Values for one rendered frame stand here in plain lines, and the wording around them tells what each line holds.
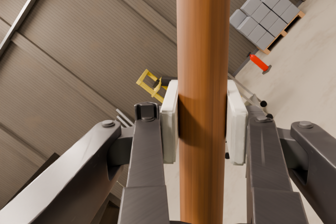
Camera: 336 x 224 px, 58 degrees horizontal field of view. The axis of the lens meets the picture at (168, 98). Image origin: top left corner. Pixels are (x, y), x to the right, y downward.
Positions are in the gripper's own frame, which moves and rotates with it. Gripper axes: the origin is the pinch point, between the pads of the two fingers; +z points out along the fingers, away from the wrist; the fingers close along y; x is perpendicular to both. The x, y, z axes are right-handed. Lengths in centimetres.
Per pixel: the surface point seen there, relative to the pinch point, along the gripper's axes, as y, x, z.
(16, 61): -488, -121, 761
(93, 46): -269, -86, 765
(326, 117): 149, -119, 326
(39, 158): -461, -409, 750
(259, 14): 136, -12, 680
